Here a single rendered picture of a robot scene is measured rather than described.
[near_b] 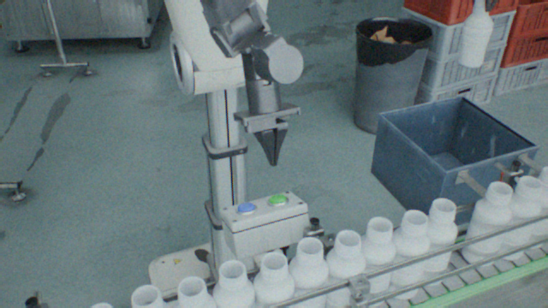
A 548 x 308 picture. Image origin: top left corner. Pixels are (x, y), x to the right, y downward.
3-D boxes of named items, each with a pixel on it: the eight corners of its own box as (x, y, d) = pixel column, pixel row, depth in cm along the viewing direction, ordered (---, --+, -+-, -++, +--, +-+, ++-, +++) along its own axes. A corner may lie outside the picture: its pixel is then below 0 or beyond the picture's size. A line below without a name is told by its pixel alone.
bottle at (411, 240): (390, 269, 88) (405, 200, 79) (422, 284, 86) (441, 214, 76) (377, 291, 84) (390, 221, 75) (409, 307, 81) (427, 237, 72)
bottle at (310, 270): (327, 306, 82) (335, 236, 72) (318, 337, 77) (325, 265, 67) (293, 298, 83) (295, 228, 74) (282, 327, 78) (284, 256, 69)
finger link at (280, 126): (294, 167, 83) (287, 113, 80) (254, 176, 80) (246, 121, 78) (279, 157, 89) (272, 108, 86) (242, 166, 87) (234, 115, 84)
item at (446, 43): (440, 62, 294) (448, 26, 281) (395, 39, 323) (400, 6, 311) (508, 43, 318) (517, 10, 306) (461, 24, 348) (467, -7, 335)
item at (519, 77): (494, 97, 350) (503, 69, 337) (455, 74, 380) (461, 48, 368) (553, 81, 371) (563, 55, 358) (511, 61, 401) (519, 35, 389)
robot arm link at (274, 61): (247, -2, 79) (205, 29, 77) (278, -9, 68) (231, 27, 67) (284, 59, 84) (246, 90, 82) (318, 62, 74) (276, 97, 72)
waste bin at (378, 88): (368, 146, 298) (382, 49, 261) (334, 112, 332) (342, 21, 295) (430, 132, 312) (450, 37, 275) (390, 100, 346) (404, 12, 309)
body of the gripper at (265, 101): (302, 117, 81) (297, 74, 79) (244, 129, 78) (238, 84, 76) (287, 112, 87) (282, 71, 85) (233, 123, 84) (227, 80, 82)
